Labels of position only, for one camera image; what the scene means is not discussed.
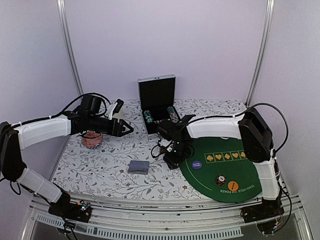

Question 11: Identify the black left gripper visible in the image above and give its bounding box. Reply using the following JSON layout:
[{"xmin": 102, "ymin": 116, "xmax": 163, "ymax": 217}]
[{"xmin": 88, "ymin": 114, "xmax": 134, "ymax": 137}]

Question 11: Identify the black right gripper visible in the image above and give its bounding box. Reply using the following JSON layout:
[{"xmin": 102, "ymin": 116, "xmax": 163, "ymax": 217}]
[{"xmin": 162, "ymin": 141, "xmax": 191, "ymax": 171}]

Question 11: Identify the purple small blind button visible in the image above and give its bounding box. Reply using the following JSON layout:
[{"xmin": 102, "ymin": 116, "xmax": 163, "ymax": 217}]
[{"xmin": 191, "ymin": 160, "xmax": 202, "ymax": 170}]

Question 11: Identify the aluminium poker case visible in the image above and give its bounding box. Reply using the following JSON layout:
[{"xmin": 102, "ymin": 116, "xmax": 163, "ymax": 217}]
[{"xmin": 137, "ymin": 74, "xmax": 181, "ymax": 135}]

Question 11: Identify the orange poker chip stack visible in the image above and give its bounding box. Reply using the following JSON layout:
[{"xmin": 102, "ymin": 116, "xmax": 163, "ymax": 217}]
[{"xmin": 215, "ymin": 175, "xmax": 226, "ymax": 186}]

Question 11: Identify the orange big blind button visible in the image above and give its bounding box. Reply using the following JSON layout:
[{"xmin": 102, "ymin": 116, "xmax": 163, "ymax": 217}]
[{"xmin": 227, "ymin": 181, "xmax": 239, "ymax": 192}]

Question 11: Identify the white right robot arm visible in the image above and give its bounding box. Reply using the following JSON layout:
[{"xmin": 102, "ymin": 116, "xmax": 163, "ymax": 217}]
[{"xmin": 157, "ymin": 104, "xmax": 282, "ymax": 218}]

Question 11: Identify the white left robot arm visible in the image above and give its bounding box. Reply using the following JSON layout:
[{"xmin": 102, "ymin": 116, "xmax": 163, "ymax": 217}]
[{"xmin": 0, "ymin": 111, "xmax": 134, "ymax": 217}]

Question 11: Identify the cream ribbed ceramic mug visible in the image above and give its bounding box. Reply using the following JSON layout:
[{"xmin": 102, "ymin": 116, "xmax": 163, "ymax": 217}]
[{"xmin": 112, "ymin": 110, "xmax": 124, "ymax": 119}]

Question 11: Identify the triangular all in marker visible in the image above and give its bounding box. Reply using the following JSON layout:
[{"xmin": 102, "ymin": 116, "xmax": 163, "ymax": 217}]
[{"xmin": 157, "ymin": 146, "xmax": 163, "ymax": 156}]

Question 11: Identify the green blue chip stack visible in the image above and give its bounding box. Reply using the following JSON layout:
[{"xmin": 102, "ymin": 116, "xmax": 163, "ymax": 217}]
[{"xmin": 143, "ymin": 110, "xmax": 154, "ymax": 124}]

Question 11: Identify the red patterned bowl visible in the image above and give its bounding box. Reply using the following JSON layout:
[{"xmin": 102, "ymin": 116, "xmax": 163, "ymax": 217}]
[{"xmin": 81, "ymin": 131, "xmax": 103, "ymax": 149}]

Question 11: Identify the blue playing card deck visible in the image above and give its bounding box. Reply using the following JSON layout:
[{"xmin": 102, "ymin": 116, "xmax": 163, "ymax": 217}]
[{"xmin": 128, "ymin": 160, "xmax": 150, "ymax": 175}]

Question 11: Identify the green round poker mat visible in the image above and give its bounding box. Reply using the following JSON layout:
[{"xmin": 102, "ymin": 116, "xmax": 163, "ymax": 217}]
[{"xmin": 179, "ymin": 137, "xmax": 262, "ymax": 203}]

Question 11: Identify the green poker chip stack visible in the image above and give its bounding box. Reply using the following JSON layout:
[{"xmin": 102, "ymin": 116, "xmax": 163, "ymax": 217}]
[{"xmin": 166, "ymin": 106, "xmax": 180, "ymax": 124}]

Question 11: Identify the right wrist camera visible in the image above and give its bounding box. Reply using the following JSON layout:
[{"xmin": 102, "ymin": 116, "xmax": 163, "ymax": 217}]
[{"xmin": 156, "ymin": 119, "xmax": 185, "ymax": 141}]

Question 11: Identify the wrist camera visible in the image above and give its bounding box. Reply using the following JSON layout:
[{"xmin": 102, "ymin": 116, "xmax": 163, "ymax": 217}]
[
  {"xmin": 156, "ymin": 119, "xmax": 185, "ymax": 141},
  {"xmin": 79, "ymin": 94, "xmax": 125, "ymax": 120}
]

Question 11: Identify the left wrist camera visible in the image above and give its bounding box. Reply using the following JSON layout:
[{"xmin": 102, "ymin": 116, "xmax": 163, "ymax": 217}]
[{"xmin": 79, "ymin": 94, "xmax": 125, "ymax": 120}]

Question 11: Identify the front aluminium rail base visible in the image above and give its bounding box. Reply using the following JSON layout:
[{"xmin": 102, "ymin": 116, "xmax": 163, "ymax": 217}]
[{"xmin": 21, "ymin": 193, "xmax": 314, "ymax": 240}]

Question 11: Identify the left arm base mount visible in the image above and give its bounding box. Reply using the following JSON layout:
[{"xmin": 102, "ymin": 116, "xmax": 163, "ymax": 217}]
[{"xmin": 48, "ymin": 198, "xmax": 92, "ymax": 223}]

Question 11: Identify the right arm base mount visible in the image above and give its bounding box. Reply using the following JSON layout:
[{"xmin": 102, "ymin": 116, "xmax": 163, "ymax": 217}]
[{"xmin": 240, "ymin": 199, "xmax": 285, "ymax": 235}]

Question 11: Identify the left aluminium frame post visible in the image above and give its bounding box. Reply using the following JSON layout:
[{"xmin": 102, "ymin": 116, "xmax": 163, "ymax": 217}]
[{"xmin": 56, "ymin": 0, "xmax": 84, "ymax": 96}]

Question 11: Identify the aluminium frame post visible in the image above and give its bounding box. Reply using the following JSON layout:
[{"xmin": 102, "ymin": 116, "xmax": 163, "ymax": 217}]
[
  {"xmin": 56, "ymin": 0, "xmax": 84, "ymax": 96},
  {"xmin": 245, "ymin": 0, "xmax": 275, "ymax": 107}
]

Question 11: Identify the right aluminium frame post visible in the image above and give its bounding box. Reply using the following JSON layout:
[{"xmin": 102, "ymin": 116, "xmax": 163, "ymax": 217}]
[{"xmin": 245, "ymin": 0, "xmax": 275, "ymax": 107}]

